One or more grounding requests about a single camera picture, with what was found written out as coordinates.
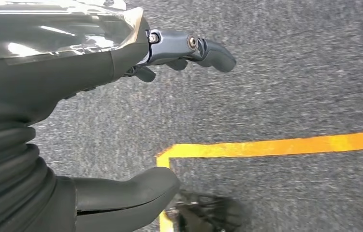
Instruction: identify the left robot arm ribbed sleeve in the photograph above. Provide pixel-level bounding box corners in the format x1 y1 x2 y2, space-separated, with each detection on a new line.
0 120 76 232

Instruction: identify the yellow floor tape square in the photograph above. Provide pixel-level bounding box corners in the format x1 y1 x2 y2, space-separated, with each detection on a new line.
155 127 363 232

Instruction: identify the black robot foot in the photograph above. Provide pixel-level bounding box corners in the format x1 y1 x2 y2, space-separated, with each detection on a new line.
165 190 249 232

